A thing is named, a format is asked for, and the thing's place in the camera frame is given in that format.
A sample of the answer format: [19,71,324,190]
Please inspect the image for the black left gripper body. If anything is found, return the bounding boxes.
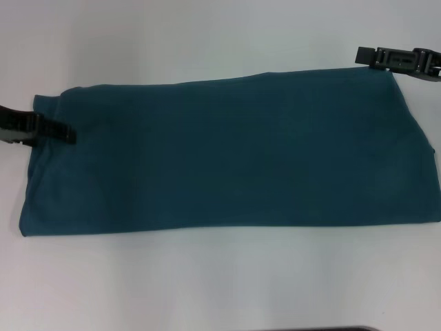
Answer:
[0,105,41,146]

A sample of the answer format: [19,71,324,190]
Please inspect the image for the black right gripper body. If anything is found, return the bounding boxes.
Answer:
[422,48,441,83]

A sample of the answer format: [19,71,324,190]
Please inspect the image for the teal t-shirt with FREE print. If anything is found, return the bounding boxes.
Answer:
[17,67,441,238]

